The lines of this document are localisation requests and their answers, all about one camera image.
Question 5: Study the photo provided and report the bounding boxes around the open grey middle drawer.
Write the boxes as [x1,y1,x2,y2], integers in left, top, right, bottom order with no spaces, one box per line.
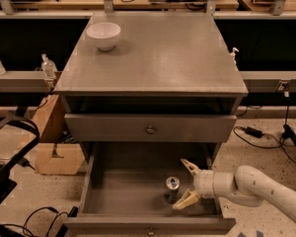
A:
[65,142,236,236]

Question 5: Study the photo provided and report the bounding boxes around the black power adapter cable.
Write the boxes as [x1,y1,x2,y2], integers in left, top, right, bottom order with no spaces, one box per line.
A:
[232,82,296,164]

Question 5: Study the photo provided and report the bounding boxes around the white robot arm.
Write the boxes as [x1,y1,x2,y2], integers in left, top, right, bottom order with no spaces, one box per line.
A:
[173,159,296,223]

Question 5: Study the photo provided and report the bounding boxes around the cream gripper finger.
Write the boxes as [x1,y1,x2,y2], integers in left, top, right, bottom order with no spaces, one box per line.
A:
[172,190,200,210]
[181,159,199,176]

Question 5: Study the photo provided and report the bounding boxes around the white ceramic bowl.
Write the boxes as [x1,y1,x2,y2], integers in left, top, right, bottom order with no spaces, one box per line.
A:
[87,22,121,50]

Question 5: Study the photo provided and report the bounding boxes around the clear pump bottle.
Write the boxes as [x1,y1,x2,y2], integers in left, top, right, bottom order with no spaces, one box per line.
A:
[41,53,56,79]

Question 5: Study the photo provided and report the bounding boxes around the black chair frame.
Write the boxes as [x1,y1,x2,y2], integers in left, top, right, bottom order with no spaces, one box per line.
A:
[0,116,40,215]

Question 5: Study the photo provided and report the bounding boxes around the grey drawer cabinet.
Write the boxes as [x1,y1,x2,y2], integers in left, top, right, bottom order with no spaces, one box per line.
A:
[55,12,248,161]

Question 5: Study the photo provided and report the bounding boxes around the silver blue redbull can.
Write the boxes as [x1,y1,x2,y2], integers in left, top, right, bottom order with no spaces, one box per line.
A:
[165,176,180,203]

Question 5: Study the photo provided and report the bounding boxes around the black floor cable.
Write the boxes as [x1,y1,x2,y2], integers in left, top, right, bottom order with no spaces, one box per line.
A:
[0,206,79,237]

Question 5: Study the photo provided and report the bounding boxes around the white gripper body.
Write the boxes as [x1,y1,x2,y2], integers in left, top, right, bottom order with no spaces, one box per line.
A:
[193,170,215,198]

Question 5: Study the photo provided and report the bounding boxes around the white pump bottle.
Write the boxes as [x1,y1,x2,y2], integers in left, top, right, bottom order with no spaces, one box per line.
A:
[230,47,239,65]

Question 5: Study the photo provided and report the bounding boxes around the cardboard box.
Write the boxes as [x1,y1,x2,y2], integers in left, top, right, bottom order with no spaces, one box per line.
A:
[35,143,85,175]

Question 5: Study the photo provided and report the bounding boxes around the closed grey top drawer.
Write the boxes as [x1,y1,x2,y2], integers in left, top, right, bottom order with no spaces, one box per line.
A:
[65,114,237,142]

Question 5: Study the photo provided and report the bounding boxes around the wooden block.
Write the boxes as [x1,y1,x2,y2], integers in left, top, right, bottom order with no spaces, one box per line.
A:
[33,95,66,143]

